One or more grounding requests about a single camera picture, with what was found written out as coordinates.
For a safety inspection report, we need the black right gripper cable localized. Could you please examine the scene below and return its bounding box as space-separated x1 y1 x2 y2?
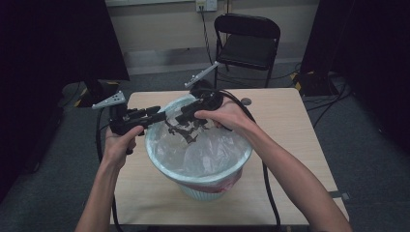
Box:
218 89 282 232

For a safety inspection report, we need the person's left hand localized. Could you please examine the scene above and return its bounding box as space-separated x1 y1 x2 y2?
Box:
102 125 145 172

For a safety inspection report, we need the black curtain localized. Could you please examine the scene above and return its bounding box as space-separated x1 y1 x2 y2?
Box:
300 0 410 154
0 0 131 202

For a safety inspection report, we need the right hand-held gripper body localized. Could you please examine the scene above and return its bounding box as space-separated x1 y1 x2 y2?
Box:
184 60 225 111

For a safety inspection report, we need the grey floor tape piece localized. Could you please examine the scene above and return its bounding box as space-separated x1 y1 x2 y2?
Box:
328 189 351 201

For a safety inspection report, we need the person's right hand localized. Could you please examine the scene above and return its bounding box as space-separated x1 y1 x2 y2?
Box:
193 98 259 137

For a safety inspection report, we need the printed white plastic bag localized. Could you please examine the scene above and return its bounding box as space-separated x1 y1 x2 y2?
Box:
145 95 253 194

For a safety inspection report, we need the black folding chair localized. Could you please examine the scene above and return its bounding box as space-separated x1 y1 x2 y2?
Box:
213 13 281 90

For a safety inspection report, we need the light blue plastic trash basket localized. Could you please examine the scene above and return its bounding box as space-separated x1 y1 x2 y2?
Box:
144 94 253 203

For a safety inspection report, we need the white wall socket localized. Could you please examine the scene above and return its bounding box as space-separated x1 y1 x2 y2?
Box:
195 0 219 14

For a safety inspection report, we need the black wall socket cable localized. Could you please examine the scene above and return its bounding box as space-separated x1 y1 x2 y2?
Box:
198 5 226 81

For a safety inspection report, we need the black floor box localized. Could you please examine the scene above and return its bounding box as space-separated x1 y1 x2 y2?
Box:
293 71 343 98

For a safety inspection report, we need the black floor cable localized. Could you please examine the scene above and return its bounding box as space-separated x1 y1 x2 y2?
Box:
303 75 353 130

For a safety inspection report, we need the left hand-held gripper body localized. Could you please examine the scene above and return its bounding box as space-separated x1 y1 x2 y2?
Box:
91 90 153 137

